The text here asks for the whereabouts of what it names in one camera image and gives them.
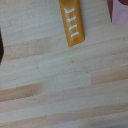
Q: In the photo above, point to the dark object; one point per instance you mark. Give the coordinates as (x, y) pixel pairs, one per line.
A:
(1, 46)

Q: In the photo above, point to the pink flat object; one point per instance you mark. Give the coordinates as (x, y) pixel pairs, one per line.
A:
(120, 10)

